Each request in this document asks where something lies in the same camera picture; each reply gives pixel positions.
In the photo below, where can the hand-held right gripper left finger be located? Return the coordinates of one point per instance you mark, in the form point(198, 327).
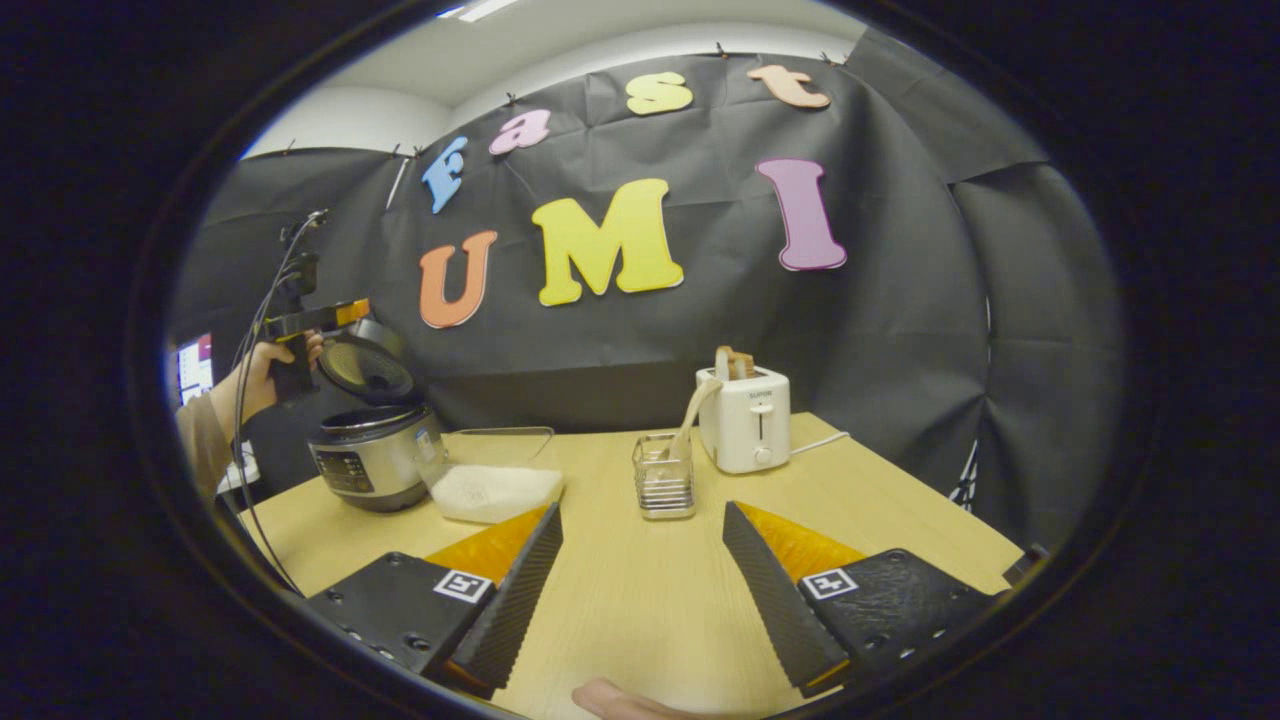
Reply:
point(515, 600)

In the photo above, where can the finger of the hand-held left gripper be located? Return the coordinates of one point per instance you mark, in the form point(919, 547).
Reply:
point(340, 315)

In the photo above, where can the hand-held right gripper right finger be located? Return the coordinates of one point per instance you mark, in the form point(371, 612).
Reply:
point(775, 600)

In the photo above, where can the white rice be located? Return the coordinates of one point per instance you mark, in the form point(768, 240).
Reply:
point(495, 493)

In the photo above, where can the black and silver rice cooker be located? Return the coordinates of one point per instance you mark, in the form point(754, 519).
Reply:
point(375, 460)

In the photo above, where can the wooden spoon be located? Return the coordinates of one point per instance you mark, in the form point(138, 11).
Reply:
point(695, 405)

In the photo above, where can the computer monitor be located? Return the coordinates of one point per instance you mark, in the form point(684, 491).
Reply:
point(195, 368)

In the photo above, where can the clear glass container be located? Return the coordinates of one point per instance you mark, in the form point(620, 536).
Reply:
point(500, 445)

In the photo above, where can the white toaster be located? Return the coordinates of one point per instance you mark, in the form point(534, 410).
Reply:
point(745, 425)

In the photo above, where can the brown toast slice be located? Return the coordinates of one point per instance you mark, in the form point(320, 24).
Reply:
point(745, 365)

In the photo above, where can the white bread slice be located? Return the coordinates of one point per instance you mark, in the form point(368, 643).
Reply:
point(722, 362)

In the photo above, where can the black backdrop cloth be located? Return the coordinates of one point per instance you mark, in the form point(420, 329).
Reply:
point(900, 300)

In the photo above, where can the ceiling light panel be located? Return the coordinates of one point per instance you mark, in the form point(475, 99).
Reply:
point(480, 8)

